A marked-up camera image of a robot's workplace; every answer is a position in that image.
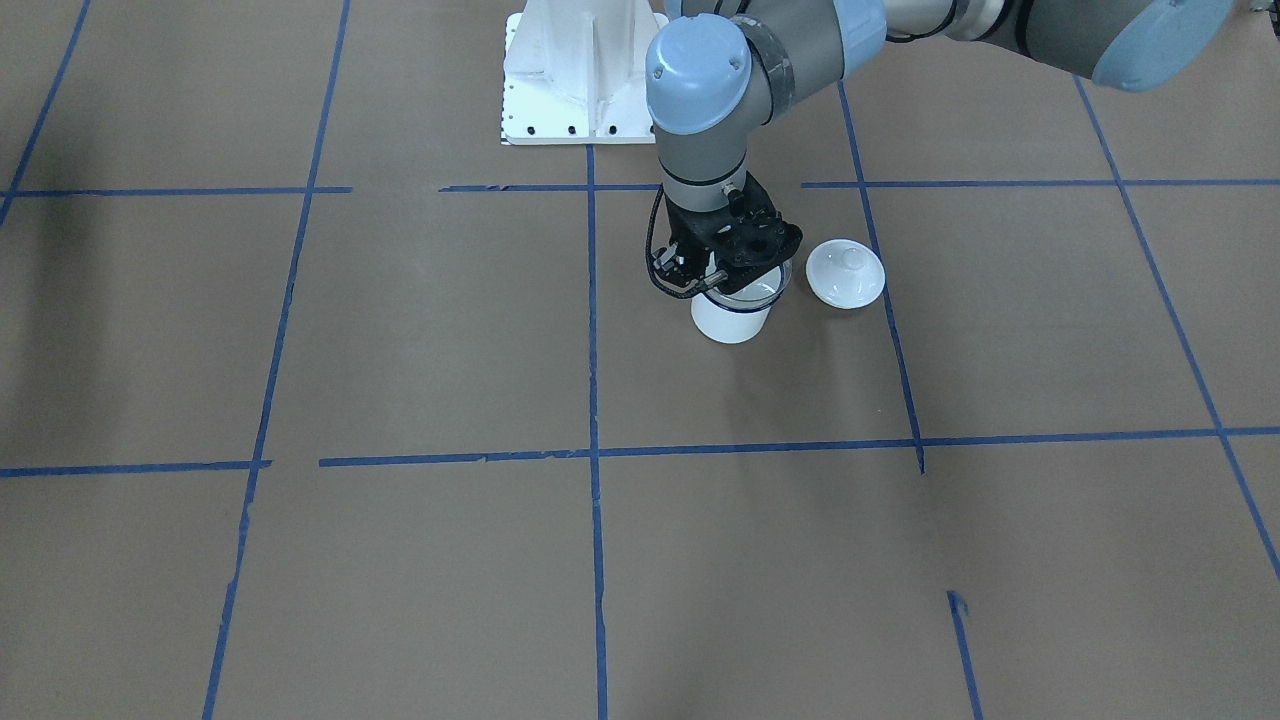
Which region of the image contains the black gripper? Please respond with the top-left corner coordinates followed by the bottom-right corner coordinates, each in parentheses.
top-left (653, 173), bottom-right (803, 299)

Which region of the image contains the clear plastic funnel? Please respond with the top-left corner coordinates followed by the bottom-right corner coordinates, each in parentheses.
top-left (701, 260), bottom-right (792, 314)

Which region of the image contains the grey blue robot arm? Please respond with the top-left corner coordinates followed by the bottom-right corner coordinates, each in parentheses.
top-left (644, 1), bottom-right (1233, 299)

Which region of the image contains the white cup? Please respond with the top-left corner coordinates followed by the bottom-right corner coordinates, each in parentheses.
top-left (691, 293), bottom-right (773, 345)

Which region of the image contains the white ceramic lid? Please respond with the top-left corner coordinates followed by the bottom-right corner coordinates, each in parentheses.
top-left (805, 238), bottom-right (886, 310)

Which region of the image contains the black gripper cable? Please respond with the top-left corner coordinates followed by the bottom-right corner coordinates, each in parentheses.
top-left (645, 188), bottom-right (713, 301)

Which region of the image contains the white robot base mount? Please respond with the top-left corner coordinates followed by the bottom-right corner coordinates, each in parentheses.
top-left (500, 1), bottom-right (668, 146)

